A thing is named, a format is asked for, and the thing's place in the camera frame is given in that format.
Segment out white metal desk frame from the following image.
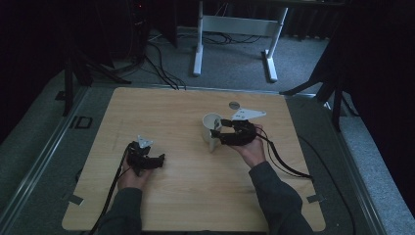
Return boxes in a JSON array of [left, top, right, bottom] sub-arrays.
[[192, 0, 290, 83]]

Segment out person's right hand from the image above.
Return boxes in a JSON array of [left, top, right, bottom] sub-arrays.
[[227, 123, 267, 169]]

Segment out black computer tower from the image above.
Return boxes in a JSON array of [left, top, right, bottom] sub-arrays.
[[127, 0, 152, 64]]

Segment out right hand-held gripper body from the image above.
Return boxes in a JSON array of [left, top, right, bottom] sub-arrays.
[[220, 108, 267, 147]]

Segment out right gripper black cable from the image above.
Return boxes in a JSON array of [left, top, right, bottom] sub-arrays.
[[255, 126, 313, 180]]

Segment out white cup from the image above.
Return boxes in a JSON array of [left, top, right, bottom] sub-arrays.
[[202, 112, 225, 154]]

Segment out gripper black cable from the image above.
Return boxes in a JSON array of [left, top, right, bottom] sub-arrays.
[[88, 145, 132, 235], [255, 126, 313, 180]]

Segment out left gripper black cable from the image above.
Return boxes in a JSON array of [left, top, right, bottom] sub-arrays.
[[88, 145, 132, 235]]

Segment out grey tape strip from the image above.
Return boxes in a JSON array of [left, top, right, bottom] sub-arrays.
[[305, 194, 326, 205], [63, 192, 85, 207]]

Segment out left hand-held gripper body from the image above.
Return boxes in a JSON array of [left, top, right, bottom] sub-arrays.
[[125, 134, 155, 177]]

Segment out black floor cables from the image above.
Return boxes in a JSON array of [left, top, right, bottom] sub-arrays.
[[112, 30, 188, 91]]

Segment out person's left hand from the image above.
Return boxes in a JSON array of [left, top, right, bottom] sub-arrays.
[[116, 159, 153, 191]]

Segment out black cable on carpet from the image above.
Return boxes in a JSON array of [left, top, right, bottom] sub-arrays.
[[297, 134, 357, 235]]

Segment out black tripod stand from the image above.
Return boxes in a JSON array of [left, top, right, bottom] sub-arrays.
[[54, 45, 132, 118], [279, 30, 360, 133]]

